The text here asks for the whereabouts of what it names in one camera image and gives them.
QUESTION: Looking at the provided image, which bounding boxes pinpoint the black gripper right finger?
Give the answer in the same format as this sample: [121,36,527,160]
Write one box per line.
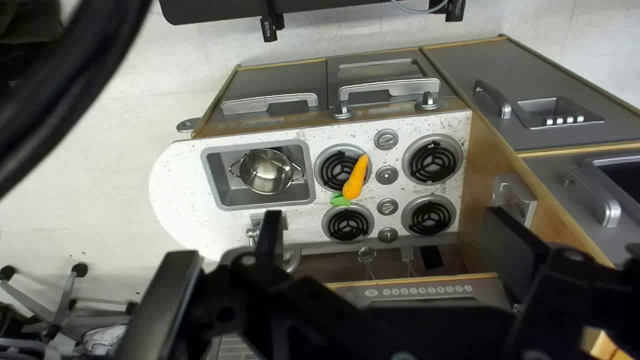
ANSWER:
[484,206,640,360]

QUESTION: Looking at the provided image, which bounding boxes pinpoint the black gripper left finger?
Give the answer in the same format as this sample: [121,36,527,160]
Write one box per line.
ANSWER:
[113,249,205,360]

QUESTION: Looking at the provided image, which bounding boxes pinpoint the orange carrot plush toy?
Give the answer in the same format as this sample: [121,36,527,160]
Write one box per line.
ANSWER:
[331,154,375,210]

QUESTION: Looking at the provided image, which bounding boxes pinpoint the wooden toy kitchen unit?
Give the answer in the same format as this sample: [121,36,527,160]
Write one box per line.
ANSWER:
[148,34,640,317]

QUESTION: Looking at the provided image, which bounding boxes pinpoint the grey toy sink basin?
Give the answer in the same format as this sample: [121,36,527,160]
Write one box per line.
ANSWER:
[200,139,318,212]

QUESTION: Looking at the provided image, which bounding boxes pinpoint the silver toy faucet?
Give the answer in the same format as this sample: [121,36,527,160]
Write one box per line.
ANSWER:
[246,208,303,270]

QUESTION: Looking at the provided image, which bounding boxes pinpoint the black coil stove burner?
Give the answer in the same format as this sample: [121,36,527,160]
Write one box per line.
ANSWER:
[400,132,467,188]
[400,193,461,239]
[312,143,368,196]
[320,202,379,245]

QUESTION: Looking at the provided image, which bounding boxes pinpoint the small steel pot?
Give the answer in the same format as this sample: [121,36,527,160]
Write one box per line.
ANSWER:
[228,148,306,199]

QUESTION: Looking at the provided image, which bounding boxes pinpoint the grey toy water dispenser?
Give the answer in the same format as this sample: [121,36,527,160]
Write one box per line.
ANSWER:
[514,95,608,132]

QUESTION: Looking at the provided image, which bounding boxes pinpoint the grey stove knob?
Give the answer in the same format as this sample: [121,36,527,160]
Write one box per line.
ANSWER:
[373,127,402,153]
[375,165,402,188]
[377,225,402,247]
[375,196,402,218]

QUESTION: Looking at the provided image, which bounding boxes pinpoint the grey mesh office chair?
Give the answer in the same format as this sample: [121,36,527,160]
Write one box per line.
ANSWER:
[0,261,138,360]

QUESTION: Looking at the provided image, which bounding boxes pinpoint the silver microwave door handle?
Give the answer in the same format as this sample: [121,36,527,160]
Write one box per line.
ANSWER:
[591,193,631,232]

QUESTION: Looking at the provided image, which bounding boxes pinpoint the silver fridge door handle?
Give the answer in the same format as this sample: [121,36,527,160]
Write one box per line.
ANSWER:
[471,78,516,122]

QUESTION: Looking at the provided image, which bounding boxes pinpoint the silver cabinet door handle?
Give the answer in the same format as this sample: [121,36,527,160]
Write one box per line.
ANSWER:
[218,91,322,120]

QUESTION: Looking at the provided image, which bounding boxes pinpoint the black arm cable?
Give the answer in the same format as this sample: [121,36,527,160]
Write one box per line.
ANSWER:
[0,0,156,202]

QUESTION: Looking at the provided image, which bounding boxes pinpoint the silver oven door handle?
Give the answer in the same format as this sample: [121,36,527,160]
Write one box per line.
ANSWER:
[335,74,444,106]

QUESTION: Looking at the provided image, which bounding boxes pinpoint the black stereo camera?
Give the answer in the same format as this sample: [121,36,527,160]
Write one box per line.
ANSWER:
[156,0,468,44]

